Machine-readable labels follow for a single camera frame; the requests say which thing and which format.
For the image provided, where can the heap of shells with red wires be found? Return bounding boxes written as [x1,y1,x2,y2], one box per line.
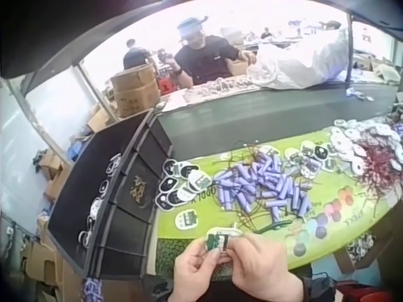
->
[329,118,403,191]

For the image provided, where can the black upright frame post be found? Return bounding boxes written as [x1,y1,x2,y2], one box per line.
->
[345,17,354,91]

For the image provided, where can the large white plastic bag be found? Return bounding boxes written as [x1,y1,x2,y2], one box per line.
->
[246,28,351,89]

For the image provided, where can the black compartment divider rail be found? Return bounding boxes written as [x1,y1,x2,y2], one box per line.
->
[84,109,174,281]

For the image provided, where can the white shell with circuit board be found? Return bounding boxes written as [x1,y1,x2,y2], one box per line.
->
[205,226,244,256]

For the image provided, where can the pile of purple battery cells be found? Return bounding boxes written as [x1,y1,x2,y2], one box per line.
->
[215,150,314,221]

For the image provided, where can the brown cardboard sheet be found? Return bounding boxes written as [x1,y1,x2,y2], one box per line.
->
[332,237,380,275]

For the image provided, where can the single white oval shell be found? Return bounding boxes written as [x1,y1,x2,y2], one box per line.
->
[174,210,200,230]

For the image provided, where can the stack of brown cardboard boxes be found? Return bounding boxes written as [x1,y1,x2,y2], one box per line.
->
[110,64,161,120]

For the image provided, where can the person's right hand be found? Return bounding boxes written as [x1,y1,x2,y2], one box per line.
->
[220,233,305,302]

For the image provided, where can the spread of pale small parts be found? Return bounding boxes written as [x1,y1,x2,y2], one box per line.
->
[184,74,256,102]

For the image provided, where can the green printed table mat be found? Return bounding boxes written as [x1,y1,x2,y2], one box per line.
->
[156,125,403,272]

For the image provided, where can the person's left hand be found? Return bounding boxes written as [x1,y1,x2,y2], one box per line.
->
[173,241,222,297]

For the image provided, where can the pile of white oval shells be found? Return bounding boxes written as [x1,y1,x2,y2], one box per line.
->
[156,159,212,211]

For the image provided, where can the heap of floor cardboard boxes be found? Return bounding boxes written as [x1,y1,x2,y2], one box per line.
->
[21,103,118,302]

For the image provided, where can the row of white shells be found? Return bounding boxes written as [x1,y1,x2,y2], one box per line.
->
[79,153,123,245]

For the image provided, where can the heap of printed oval shells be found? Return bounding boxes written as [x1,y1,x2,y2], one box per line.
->
[284,140,335,176]

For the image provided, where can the bundle of purple white parts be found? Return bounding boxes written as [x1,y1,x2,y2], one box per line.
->
[82,276,104,302]

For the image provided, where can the black side conveyor belt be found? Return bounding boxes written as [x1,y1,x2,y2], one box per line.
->
[46,109,152,252]

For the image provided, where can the small gold metal parts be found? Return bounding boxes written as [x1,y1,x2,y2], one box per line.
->
[128,175,149,206]

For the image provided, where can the dark main conveyor belt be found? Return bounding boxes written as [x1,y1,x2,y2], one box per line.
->
[156,77,398,152]

